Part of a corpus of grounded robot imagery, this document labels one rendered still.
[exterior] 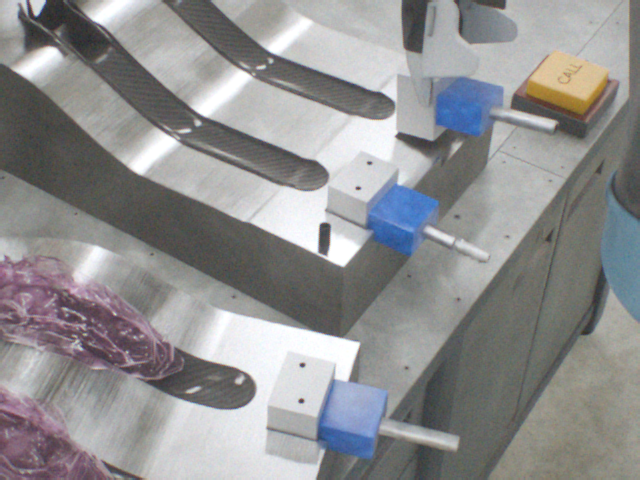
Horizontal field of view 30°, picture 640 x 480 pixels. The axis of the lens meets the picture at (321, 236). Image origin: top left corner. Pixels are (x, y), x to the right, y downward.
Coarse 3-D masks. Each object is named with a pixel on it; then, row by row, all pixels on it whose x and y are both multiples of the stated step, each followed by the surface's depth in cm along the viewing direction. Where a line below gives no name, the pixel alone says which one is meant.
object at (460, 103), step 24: (408, 72) 96; (408, 96) 96; (432, 96) 95; (456, 96) 95; (480, 96) 95; (408, 120) 98; (432, 120) 96; (456, 120) 95; (480, 120) 94; (504, 120) 95; (528, 120) 94; (552, 120) 93
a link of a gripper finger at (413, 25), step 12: (408, 0) 89; (420, 0) 88; (408, 12) 89; (420, 12) 89; (408, 24) 90; (420, 24) 90; (408, 36) 90; (420, 36) 90; (408, 48) 91; (420, 48) 91
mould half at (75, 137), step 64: (0, 0) 117; (128, 0) 105; (256, 0) 111; (0, 64) 98; (64, 64) 99; (192, 64) 104; (320, 64) 107; (384, 64) 107; (0, 128) 104; (64, 128) 98; (128, 128) 98; (256, 128) 100; (320, 128) 100; (384, 128) 100; (64, 192) 104; (128, 192) 99; (192, 192) 94; (256, 192) 94; (320, 192) 94; (448, 192) 103; (192, 256) 99; (256, 256) 94; (320, 256) 89; (384, 256) 96; (320, 320) 94
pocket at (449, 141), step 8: (448, 128) 102; (400, 136) 101; (408, 136) 102; (416, 136) 103; (440, 136) 103; (448, 136) 103; (456, 136) 102; (464, 136) 101; (416, 144) 103; (424, 144) 103; (432, 144) 103; (440, 144) 103; (448, 144) 103; (456, 144) 101; (432, 152) 102; (440, 152) 102; (448, 152) 100
